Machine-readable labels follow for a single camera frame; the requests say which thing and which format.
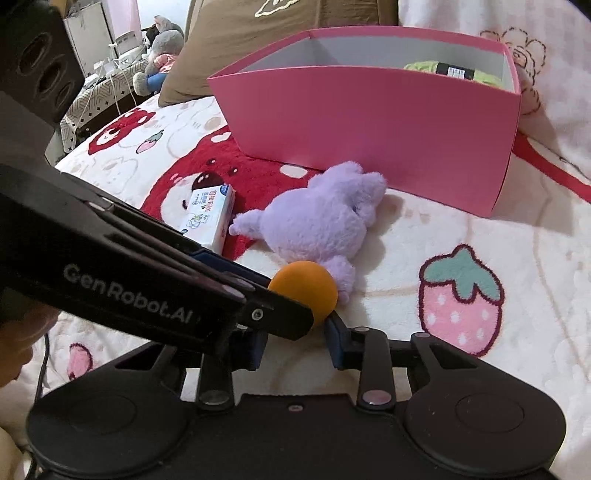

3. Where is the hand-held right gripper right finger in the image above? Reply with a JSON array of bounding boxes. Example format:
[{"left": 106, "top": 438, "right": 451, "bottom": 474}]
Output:
[{"left": 324, "top": 316, "right": 482, "bottom": 411}]

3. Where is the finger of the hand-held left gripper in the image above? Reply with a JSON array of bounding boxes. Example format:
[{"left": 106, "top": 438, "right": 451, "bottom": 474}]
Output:
[
  {"left": 60, "top": 172, "right": 273, "bottom": 294},
  {"left": 238, "top": 292, "right": 315, "bottom": 342}
]

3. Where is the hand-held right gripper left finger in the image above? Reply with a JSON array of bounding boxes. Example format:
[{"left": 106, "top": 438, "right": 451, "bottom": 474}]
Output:
[{"left": 111, "top": 330, "right": 269, "bottom": 411}]

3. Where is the orange ball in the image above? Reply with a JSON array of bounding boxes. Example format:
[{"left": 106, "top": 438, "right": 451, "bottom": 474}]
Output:
[{"left": 268, "top": 261, "right": 339, "bottom": 328}]

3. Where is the white wet wipes packet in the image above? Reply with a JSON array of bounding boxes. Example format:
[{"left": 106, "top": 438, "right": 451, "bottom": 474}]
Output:
[{"left": 178, "top": 184, "right": 236, "bottom": 254}]

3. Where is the pink cardboard box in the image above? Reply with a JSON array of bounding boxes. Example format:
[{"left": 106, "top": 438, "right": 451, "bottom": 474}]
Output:
[{"left": 207, "top": 26, "right": 523, "bottom": 219}]

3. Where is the person's left hand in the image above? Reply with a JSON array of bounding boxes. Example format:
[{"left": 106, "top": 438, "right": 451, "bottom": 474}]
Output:
[{"left": 0, "top": 288, "right": 61, "bottom": 387}]

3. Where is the purple plush toy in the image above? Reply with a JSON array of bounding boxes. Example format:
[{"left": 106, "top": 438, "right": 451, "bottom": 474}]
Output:
[{"left": 228, "top": 161, "right": 389, "bottom": 305}]

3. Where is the grey patterned cloth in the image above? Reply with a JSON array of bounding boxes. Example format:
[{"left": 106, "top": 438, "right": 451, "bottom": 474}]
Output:
[{"left": 60, "top": 60, "right": 153, "bottom": 153}]

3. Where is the printed bear blanket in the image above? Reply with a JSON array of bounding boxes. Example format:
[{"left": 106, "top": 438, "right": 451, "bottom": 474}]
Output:
[{"left": 18, "top": 95, "right": 591, "bottom": 398}]

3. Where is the brown embroidered pillow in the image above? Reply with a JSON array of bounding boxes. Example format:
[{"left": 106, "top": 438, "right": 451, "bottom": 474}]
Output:
[{"left": 158, "top": 0, "right": 400, "bottom": 108}]

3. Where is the white cabinet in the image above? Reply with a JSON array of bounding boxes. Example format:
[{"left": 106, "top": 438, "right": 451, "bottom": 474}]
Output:
[{"left": 65, "top": 2, "right": 116, "bottom": 79}]

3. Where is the grey plush toy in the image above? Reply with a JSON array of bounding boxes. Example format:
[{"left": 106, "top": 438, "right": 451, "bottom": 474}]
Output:
[{"left": 133, "top": 16, "right": 185, "bottom": 95}]

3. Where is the green yarn ball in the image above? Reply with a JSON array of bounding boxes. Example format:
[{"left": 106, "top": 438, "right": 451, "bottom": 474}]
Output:
[{"left": 403, "top": 60, "right": 504, "bottom": 88}]

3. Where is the black cable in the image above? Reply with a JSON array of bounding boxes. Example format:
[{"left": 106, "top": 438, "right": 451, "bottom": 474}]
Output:
[{"left": 33, "top": 330, "right": 51, "bottom": 407}]

